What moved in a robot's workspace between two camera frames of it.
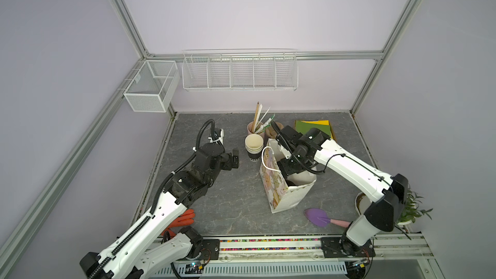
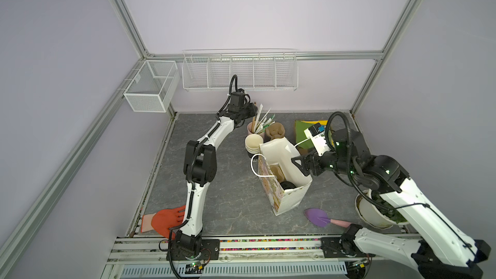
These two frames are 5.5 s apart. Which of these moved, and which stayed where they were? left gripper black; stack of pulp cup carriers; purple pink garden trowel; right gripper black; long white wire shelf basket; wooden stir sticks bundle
Moved: right gripper black; left gripper black
Stayed: wooden stir sticks bundle; stack of pulp cup carriers; long white wire shelf basket; purple pink garden trowel
